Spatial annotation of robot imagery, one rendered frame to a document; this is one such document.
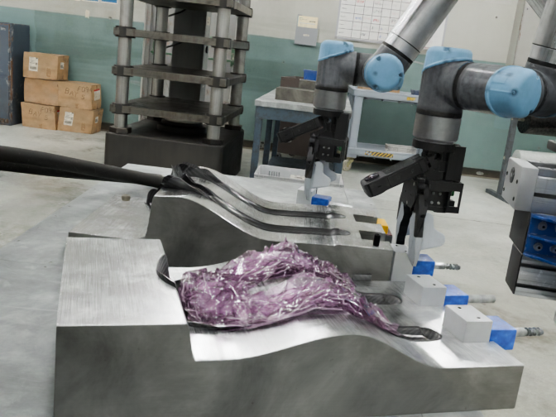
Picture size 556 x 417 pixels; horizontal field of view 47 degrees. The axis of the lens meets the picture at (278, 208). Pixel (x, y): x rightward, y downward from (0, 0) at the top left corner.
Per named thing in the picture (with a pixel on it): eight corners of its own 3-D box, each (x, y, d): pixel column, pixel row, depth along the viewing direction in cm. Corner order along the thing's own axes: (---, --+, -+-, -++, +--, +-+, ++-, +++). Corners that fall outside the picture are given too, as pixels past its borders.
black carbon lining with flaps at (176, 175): (342, 224, 119) (350, 174, 116) (350, 251, 103) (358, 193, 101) (155, 203, 119) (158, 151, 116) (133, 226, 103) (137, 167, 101)
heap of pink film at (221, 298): (353, 286, 90) (361, 232, 88) (412, 344, 74) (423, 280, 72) (166, 285, 83) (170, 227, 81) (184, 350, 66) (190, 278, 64)
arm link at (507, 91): (560, 70, 99) (498, 64, 107) (520, 64, 92) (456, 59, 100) (549, 122, 100) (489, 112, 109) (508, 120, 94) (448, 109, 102)
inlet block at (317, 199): (352, 216, 155) (355, 194, 154) (348, 221, 150) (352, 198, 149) (299, 207, 158) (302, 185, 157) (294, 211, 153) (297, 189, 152)
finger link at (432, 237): (446, 268, 108) (449, 213, 108) (412, 266, 107) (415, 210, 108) (439, 268, 111) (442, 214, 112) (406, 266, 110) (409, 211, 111)
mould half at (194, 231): (366, 254, 126) (377, 186, 123) (385, 304, 101) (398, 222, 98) (112, 224, 126) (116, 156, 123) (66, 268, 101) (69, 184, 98)
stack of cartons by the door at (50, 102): (103, 131, 762) (106, 59, 742) (93, 135, 730) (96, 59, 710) (32, 122, 767) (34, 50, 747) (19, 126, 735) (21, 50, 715)
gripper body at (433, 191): (458, 218, 109) (471, 147, 106) (409, 213, 108) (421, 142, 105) (442, 207, 116) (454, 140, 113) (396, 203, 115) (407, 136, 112)
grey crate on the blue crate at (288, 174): (341, 194, 465) (343, 174, 461) (341, 207, 425) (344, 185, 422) (257, 184, 468) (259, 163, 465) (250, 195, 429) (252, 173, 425)
